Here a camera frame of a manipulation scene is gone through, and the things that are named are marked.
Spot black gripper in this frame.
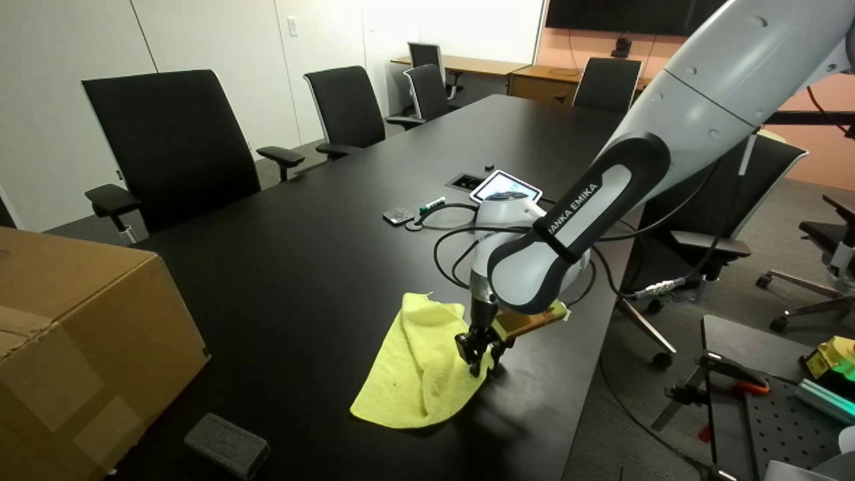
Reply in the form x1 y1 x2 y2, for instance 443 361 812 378
455 271 521 378

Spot yellow terry cloth towel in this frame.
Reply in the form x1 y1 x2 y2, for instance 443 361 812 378
348 292 495 433

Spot white screen tablet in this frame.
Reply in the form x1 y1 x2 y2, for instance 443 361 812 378
467 168 549 219

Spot dark grey padded armrest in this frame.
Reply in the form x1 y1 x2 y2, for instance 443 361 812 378
181 411 273 481

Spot dark wooden cabinet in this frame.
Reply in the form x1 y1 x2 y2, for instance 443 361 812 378
504 63 692 112

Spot light wooden desk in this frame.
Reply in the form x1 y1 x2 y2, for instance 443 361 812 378
390 53 539 91

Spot black perforated metal plate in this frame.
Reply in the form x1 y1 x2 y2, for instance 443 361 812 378
700 314 855 481

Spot black chair with silver legs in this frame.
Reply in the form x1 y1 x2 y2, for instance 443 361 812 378
756 191 855 335
611 131 810 370

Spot teal flat tool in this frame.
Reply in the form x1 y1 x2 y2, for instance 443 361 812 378
793 378 855 429

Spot green yellow box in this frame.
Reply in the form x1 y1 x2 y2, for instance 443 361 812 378
801 335 855 389

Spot large black office chair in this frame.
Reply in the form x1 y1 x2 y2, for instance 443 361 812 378
80 68 308 244

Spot brown cardboard box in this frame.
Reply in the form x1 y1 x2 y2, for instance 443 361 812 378
0 226 211 481

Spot tan wrist camera box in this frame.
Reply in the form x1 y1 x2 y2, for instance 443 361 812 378
492 299 573 343

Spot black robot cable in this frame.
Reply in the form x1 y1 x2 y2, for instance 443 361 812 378
430 198 630 311

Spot thin black table cable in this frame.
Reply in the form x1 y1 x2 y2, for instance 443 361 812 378
406 198 483 235

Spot black floor cable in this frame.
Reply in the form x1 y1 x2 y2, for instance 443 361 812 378
593 351 717 477

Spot orange handled pliers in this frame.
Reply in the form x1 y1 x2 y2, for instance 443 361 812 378
653 351 774 433

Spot black wall television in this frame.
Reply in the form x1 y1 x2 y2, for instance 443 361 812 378
546 0 733 39

